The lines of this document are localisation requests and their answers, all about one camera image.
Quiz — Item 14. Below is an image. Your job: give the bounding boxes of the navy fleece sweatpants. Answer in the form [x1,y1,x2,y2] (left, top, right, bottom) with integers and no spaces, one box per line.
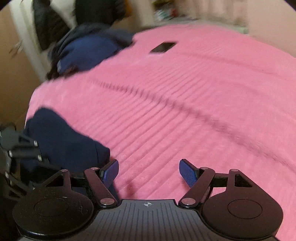
[20,108,110,185]

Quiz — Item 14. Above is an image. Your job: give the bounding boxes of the blue clothes pile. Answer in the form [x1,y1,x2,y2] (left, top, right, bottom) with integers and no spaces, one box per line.
[46,23,134,80]

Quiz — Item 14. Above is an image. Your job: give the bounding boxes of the wooden door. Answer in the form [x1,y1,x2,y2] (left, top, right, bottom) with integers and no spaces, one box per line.
[1,6,40,129]

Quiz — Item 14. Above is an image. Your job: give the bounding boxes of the pink ribbed bed blanket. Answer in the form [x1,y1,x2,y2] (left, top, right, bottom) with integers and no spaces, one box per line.
[27,25,295,240]

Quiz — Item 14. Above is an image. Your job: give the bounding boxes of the black smartphone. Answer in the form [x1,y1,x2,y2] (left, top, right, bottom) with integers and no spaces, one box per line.
[150,42,177,53]

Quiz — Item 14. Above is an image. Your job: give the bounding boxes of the black puffer jacket left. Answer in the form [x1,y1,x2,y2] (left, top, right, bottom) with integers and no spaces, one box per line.
[32,0,70,51]

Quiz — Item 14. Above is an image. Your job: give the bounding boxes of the black puffer jacket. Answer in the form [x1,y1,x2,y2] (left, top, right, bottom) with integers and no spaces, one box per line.
[32,0,70,51]
[74,0,132,26]

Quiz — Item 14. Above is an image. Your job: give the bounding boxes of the black puffer jacket right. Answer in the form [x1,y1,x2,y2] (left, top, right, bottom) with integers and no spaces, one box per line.
[74,0,132,26]

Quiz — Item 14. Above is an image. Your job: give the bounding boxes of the silver door handle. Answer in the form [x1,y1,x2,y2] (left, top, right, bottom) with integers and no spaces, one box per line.
[9,41,23,58]

